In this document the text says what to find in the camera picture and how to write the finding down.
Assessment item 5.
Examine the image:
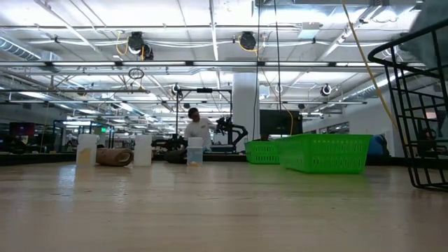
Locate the dark red screen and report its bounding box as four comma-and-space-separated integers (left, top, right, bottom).
9, 122, 36, 137

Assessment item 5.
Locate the black bandage roll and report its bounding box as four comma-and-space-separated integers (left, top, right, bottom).
163, 149, 188, 165

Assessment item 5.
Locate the yellow hanging cable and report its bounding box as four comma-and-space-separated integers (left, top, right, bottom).
341, 0, 400, 131

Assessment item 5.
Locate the brown bandage roll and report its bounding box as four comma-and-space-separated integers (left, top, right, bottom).
96, 147, 134, 167

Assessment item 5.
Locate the black background station frame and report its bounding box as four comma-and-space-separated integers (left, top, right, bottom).
52, 120, 116, 153
176, 88, 233, 153

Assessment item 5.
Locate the person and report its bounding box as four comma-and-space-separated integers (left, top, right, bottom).
183, 107, 218, 151
419, 127, 438, 150

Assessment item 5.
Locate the white building pillar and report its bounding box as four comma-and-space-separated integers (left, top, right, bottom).
232, 72, 260, 141

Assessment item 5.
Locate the clear white-capped pill bottle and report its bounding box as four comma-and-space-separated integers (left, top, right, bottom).
187, 136, 204, 167
134, 134, 153, 167
76, 134, 100, 167

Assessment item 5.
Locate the blue pillow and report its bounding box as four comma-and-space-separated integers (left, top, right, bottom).
366, 134, 389, 157

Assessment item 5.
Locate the black monitor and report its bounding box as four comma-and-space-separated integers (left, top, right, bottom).
259, 109, 304, 137

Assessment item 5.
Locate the large green plastic basket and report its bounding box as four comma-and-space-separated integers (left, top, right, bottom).
278, 134, 373, 174

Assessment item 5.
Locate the black hanging coiled cable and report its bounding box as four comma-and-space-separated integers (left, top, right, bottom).
272, 0, 283, 137

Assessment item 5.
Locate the small green plastic basket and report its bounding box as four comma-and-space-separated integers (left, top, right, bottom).
244, 139, 281, 165

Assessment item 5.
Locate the black wire basket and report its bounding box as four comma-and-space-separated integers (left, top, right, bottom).
367, 17, 448, 193

